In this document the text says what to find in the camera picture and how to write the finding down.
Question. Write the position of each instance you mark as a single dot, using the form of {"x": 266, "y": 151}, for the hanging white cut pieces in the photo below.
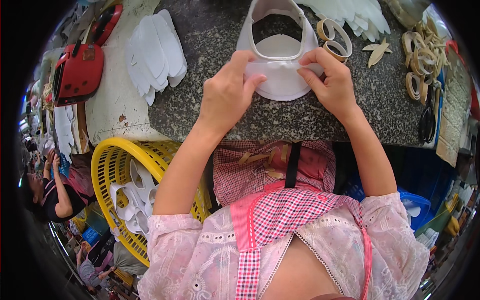
{"x": 63, "y": 131}

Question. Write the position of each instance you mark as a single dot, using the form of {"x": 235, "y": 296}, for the beige tape strips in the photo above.
{"x": 262, "y": 157}

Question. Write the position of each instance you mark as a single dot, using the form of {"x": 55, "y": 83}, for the red machine with black slot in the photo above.
{"x": 80, "y": 71}

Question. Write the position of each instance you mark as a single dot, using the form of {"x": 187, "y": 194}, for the person's right hand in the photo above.
{"x": 333, "y": 90}

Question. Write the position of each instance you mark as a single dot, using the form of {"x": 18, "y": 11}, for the stack of white cut pieces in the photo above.
{"x": 155, "y": 52}

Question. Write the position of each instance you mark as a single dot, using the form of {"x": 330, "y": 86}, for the black scissors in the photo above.
{"x": 427, "y": 120}

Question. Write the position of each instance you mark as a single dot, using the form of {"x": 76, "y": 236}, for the blue plastic bin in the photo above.
{"x": 416, "y": 208}

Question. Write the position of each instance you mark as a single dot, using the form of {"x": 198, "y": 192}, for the small beige tape loop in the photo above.
{"x": 332, "y": 50}

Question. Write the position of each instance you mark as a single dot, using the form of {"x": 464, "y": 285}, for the pile of beige tape rings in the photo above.
{"x": 423, "y": 56}

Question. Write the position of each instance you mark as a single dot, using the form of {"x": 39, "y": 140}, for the yellow plastic basket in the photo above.
{"x": 112, "y": 165}

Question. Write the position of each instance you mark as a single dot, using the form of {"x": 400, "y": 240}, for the beige leaf-shaped pieces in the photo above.
{"x": 377, "y": 52}

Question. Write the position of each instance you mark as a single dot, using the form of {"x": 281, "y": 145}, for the large beige tape loop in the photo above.
{"x": 347, "y": 37}

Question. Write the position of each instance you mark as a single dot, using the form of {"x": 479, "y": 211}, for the cluttered shelf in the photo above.
{"x": 446, "y": 217}

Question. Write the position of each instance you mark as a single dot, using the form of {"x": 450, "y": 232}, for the person's left hand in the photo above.
{"x": 221, "y": 97}

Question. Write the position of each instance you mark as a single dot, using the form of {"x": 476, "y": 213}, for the small blue crate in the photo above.
{"x": 90, "y": 236}

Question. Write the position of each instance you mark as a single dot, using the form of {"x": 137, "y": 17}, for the person's body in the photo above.
{"x": 210, "y": 258}

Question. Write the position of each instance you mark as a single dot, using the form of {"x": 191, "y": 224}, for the white shoe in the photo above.
{"x": 281, "y": 80}

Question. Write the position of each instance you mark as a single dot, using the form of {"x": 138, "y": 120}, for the heap of white pointed pieces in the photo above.
{"x": 356, "y": 15}

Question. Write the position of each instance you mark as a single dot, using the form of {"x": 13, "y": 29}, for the person's legs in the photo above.
{"x": 240, "y": 172}

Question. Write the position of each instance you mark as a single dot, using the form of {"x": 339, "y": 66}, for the beige textured board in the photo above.
{"x": 453, "y": 112}

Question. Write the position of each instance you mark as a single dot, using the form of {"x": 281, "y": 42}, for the red oval machine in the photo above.
{"x": 107, "y": 22}

